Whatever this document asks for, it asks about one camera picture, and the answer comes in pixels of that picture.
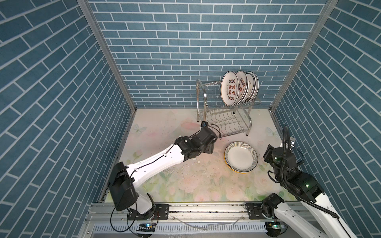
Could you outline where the white plate black striped rim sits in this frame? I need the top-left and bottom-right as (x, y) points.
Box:
(224, 141), (258, 172)

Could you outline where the yellow rimmed polka dot plate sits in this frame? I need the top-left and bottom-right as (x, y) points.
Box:
(226, 163), (248, 174)

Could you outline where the green rimmed red text plate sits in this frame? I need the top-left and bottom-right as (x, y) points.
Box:
(220, 71), (239, 107)

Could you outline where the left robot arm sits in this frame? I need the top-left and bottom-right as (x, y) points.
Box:
(107, 127), (220, 215)

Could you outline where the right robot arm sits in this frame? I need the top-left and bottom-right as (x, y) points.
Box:
(262, 126), (356, 238)

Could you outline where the silver metal dish rack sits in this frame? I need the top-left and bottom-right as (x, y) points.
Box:
(196, 79), (261, 137)

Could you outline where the right green circuit board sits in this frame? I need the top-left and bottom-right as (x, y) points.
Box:
(265, 222), (286, 238)

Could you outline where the green circuit board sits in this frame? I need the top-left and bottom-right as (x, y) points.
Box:
(137, 223), (156, 233)
(265, 222), (286, 238)

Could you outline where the blue rimmed white plate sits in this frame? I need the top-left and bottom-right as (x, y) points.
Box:
(242, 72), (255, 103)

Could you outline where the left green circuit board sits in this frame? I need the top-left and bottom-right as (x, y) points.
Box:
(137, 223), (156, 233)

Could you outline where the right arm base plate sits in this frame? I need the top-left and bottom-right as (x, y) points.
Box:
(244, 202), (267, 220)

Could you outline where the white slotted cable duct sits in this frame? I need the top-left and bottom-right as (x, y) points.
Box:
(93, 222), (267, 235)

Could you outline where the loose grey cable on rail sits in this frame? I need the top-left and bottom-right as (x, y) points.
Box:
(169, 215), (245, 231)

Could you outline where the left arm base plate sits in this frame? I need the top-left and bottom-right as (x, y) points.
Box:
(128, 204), (170, 221)

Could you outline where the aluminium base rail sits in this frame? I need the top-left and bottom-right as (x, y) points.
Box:
(78, 202), (320, 238)

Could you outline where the left corner aluminium post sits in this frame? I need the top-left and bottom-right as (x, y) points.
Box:
(77, 0), (137, 113)

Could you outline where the corner aluminium post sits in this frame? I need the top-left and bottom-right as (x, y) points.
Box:
(77, 0), (137, 113)
(269, 0), (338, 114)

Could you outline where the right corner aluminium post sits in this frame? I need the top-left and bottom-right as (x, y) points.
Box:
(269, 0), (338, 114)

